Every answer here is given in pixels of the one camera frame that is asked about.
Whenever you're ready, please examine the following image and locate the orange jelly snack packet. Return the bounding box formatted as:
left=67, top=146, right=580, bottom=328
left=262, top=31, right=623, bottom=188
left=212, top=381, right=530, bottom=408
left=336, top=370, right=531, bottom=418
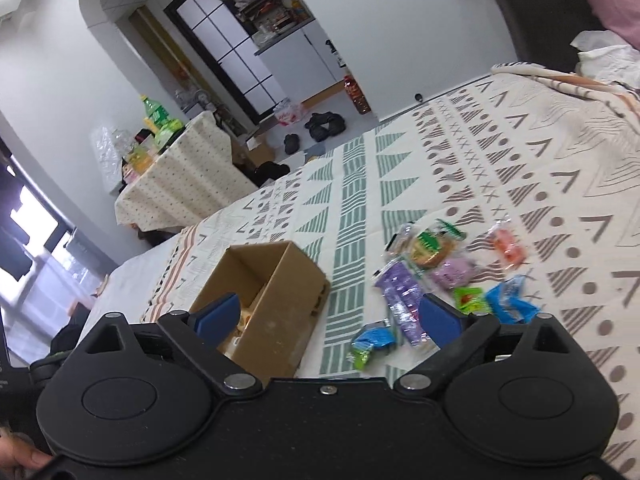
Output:
left=488, top=221, right=527, bottom=270

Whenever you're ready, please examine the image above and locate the green red small packet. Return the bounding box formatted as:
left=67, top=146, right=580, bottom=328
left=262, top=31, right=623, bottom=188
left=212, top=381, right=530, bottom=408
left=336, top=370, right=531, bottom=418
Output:
left=452, top=287, right=488, bottom=314

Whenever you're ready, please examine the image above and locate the pink round snack packet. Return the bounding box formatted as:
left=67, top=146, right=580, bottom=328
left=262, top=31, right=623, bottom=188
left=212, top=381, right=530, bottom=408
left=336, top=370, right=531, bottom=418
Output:
left=431, top=256, right=480, bottom=290

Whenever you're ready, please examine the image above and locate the purple snack packet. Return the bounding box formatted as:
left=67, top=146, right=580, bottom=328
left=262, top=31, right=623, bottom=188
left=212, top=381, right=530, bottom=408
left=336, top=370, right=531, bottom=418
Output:
left=373, top=258, right=427, bottom=347

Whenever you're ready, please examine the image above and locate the blue green snack packet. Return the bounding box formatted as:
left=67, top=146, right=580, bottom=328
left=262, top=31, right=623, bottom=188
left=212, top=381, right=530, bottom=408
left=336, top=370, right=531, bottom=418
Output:
left=348, top=318, right=396, bottom=370

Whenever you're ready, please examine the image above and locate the brown cardboard box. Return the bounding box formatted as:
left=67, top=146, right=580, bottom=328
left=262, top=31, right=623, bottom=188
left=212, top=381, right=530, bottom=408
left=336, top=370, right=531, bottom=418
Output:
left=190, top=242, right=330, bottom=382

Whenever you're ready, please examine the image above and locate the green round biscuit packet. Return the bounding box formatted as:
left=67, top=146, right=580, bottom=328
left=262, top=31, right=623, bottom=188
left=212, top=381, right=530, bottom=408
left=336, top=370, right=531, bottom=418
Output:
left=409, top=219, right=466, bottom=270

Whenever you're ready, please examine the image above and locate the silver brown snack bar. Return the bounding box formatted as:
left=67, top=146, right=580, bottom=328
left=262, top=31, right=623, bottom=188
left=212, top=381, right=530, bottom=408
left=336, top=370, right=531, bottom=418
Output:
left=384, top=222, right=416, bottom=260

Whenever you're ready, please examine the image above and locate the dotted cream tablecloth table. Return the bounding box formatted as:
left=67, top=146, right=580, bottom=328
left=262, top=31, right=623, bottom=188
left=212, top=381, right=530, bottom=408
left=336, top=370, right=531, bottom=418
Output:
left=115, top=112, right=257, bottom=232

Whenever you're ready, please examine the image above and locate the patterned bedspread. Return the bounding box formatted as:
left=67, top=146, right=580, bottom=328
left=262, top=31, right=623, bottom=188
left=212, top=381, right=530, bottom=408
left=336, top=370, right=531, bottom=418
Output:
left=90, top=64, right=639, bottom=479

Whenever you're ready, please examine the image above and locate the black slipper single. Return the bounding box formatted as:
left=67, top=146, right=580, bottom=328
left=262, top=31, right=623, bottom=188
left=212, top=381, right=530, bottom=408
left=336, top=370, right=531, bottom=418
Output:
left=283, top=133, right=300, bottom=156

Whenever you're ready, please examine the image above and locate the green soda bottle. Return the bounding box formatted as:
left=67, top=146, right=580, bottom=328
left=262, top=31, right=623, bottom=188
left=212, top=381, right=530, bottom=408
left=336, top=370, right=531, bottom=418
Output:
left=140, top=94, right=174, bottom=132

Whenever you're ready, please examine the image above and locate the pink water bottle pack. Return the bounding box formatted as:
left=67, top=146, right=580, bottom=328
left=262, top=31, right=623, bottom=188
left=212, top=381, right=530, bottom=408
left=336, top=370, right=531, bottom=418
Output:
left=273, top=98, right=306, bottom=127

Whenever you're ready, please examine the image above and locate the black slippers pile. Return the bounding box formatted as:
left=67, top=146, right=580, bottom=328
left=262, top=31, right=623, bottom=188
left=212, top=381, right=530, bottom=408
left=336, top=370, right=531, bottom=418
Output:
left=304, top=112, right=346, bottom=142

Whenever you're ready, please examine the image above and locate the white crumpled cloth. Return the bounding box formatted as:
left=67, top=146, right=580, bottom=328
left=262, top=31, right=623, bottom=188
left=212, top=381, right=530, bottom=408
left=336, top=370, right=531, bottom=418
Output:
left=570, top=30, right=640, bottom=90

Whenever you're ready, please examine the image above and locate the pink pillow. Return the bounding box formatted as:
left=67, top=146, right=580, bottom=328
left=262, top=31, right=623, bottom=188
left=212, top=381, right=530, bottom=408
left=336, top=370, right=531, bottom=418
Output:
left=587, top=0, right=640, bottom=50

